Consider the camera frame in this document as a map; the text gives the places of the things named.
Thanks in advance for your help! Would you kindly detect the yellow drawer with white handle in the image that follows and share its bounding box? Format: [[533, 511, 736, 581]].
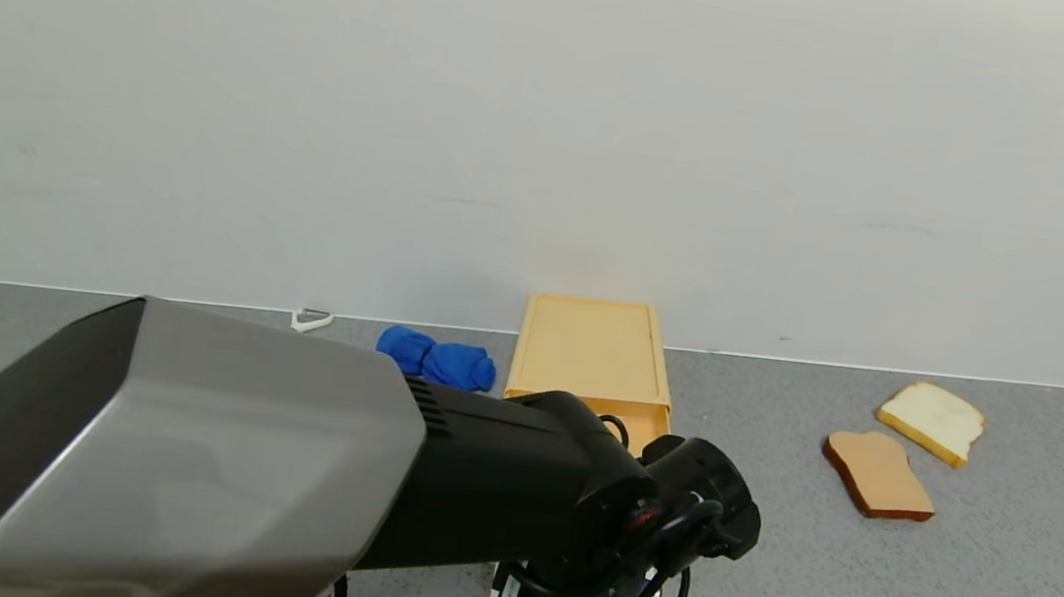
[[489, 397, 679, 597]]

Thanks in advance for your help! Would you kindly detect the crumpled blue cloth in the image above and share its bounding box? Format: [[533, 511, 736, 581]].
[[372, 323, 502, 395]]

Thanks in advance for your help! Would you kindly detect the white grey peeler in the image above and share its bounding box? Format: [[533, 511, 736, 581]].
[[289, 307, 336, 337]]

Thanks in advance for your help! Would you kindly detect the brown toast slice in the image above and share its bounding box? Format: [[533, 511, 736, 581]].
[[815, 426, 944, 526]]

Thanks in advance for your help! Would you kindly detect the white bread slice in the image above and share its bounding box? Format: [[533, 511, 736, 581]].
[[871, 377, 991, 472]]

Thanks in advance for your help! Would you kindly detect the thin black camera cable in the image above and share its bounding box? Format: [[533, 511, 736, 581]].
[[576, 411, 739, 597]]

